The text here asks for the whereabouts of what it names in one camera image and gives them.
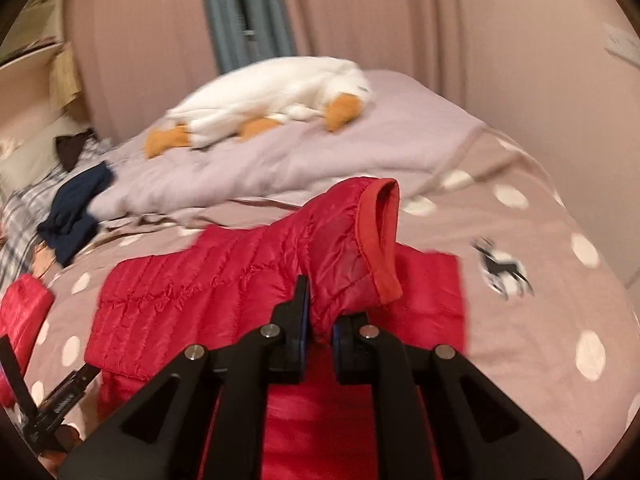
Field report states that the navy garment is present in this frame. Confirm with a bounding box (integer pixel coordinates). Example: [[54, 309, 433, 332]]
[[37, 161, 117, 267]]

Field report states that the white wall socket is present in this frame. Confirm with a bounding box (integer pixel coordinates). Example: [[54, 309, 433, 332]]
[[602, 22, 640, 68]]

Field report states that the blue-grey curtain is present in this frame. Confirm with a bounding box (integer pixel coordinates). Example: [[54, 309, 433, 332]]
[[200, 0, 296, 76]]

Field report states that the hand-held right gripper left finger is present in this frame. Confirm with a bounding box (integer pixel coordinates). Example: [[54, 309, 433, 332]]
[[57, 275, 311, 480]]

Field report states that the pink curtain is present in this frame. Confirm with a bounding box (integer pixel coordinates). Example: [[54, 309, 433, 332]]
[[277, 0, 476, 111], [65, 0, 221, 146]]

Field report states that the white goose plush toy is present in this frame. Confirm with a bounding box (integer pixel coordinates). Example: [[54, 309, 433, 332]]
[[144, 56, 373, 160]]

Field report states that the white wall shelf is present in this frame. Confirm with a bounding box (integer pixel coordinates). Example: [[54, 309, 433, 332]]
[[0, 0, 76, 128]]

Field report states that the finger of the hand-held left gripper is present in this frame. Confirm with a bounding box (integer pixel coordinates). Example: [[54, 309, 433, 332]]
[[0, 335, 37, 423], [42, 364, 102, 413]]

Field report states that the polka dot bed cover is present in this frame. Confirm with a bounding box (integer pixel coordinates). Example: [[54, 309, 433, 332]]
[[0, 127, 640, 480]]

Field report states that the red cloth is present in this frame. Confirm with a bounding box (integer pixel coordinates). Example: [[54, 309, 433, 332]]
[[0, 275, 55, 406]]

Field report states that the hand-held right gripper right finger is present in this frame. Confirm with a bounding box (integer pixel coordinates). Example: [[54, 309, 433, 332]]
[[332, 312, 583, 480]]

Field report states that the white pillow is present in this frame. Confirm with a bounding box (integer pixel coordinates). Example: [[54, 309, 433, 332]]
[[0, 115, 96, 186]]

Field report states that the dark brown cloth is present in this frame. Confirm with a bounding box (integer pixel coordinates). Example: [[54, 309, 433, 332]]
[[54, 129, 98, 171]]

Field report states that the peach cloth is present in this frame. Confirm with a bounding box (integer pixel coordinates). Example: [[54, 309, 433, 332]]
[[32, 249, 57, 277]]

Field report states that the red down jacket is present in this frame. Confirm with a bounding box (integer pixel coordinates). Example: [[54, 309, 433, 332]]
[[84, 176, 468, 480]]

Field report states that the lilac blanket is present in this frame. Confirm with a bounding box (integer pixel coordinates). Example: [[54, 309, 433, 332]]
[[90, 69, 488, 221]]

